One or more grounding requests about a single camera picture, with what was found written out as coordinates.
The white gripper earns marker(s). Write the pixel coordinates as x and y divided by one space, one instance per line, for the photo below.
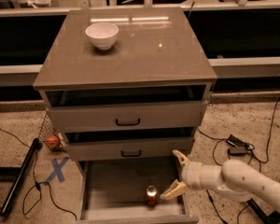
192 174

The red coke can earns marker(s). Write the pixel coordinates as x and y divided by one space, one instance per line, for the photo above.
151 195

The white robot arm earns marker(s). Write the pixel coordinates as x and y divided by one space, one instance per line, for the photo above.
233 180

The middle grey drawer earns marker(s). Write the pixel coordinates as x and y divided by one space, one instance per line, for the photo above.
110 150

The top grey drawer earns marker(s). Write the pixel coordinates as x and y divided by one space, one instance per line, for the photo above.
98 118

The bottom grey open drawer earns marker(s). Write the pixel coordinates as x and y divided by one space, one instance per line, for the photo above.
113 192

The grey drawer cabinet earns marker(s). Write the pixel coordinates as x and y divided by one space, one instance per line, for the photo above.
156 59

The black bar right floor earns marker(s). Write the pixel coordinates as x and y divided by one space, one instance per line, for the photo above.
272 218

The blue tape cross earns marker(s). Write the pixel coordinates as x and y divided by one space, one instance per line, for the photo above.
57 170

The orange ball in net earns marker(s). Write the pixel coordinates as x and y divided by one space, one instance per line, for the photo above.
53 142

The black pole left floor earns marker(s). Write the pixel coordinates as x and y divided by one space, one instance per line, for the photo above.
17 183

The white ceramic bowl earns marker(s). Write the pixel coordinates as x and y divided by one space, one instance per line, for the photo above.
103 35

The black middle drawer handle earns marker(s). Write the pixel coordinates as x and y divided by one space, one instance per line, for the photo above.
131 154

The black drawer handle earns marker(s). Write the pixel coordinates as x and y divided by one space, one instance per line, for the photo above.
131 154
127 123

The black top drawer handle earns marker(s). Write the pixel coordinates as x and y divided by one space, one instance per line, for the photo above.
127 123

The wire mesh basket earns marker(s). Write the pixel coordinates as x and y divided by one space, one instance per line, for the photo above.
46 130

